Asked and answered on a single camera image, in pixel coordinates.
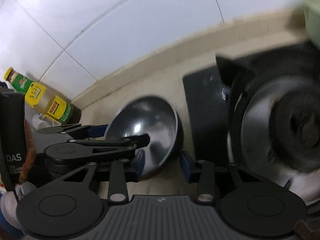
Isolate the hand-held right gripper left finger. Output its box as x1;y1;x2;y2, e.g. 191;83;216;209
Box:
61;150;146;203

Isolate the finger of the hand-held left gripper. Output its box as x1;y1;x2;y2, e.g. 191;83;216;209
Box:
37;124;110;140
67;134;150;160

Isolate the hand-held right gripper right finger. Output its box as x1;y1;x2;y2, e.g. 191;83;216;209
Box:
179;151;278;203

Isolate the stainless steel bowl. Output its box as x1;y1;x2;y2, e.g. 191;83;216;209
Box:
104;95;184;177

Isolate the person's left forearm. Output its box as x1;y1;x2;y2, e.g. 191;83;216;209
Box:
19;119;37;184

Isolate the person's right forearm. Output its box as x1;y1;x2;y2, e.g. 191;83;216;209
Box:
293;219;320;240

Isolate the bottle with green yellow label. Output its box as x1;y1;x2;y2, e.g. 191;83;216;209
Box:
4;67;82;125

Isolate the black glass gas stove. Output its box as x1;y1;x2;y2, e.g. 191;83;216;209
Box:
182;40;320;205

